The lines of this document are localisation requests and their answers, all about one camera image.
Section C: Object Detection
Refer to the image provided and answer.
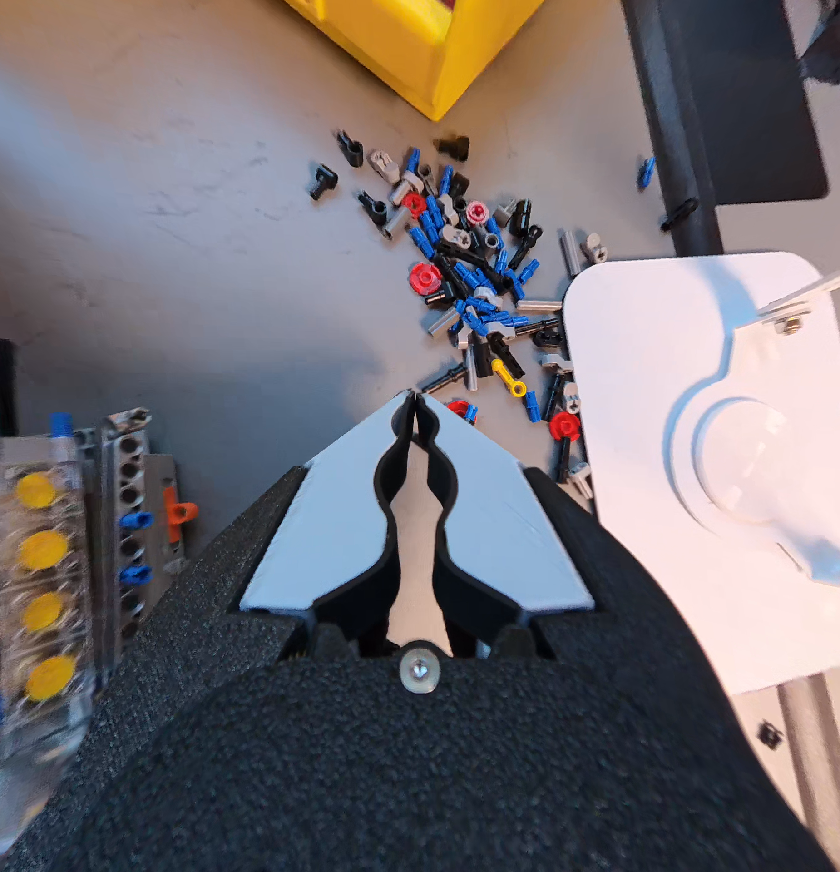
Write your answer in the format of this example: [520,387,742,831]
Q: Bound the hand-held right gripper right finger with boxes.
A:
[420,396,597,617]

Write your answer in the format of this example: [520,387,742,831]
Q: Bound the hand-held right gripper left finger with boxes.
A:
[239,393,418,617]

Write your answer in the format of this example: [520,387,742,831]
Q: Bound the grey brick engine model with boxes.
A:
[0,338,200,818]

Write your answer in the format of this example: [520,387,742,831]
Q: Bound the white booklet stand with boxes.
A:
[563,253,840,697]

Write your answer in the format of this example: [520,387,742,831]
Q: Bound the pile of colourful brick parts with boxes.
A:
[307,130,614,500]

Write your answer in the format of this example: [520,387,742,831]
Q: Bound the yellow plastic bin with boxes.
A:
[284,0,545,124]

